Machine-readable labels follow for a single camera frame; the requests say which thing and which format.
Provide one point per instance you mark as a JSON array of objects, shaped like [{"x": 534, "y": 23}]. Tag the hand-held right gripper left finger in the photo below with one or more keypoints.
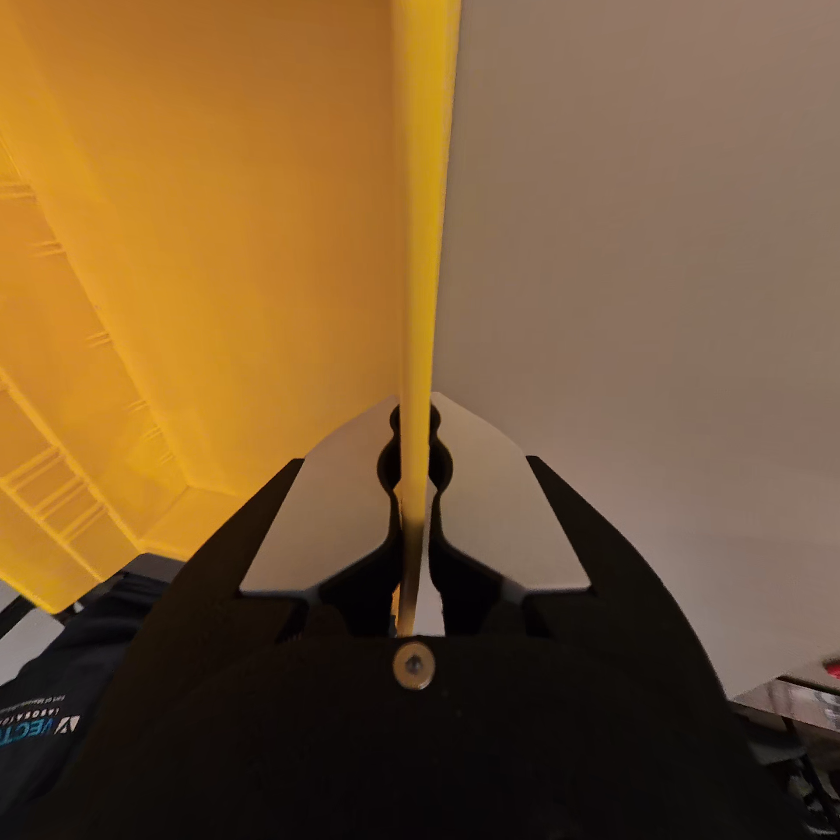
[{"x": 328, "y": 512}]

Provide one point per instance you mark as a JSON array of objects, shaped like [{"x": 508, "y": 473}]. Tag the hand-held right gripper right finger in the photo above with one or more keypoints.
[{"x": 505, "y": 512}]

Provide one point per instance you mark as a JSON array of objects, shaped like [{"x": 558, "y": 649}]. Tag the yellow plastic bin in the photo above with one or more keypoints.
[{"x": 197, "y": 262}]

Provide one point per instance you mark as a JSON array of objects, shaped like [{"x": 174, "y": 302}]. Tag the dark printed cloth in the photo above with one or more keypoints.
[{"x": 98, "y": 630}]

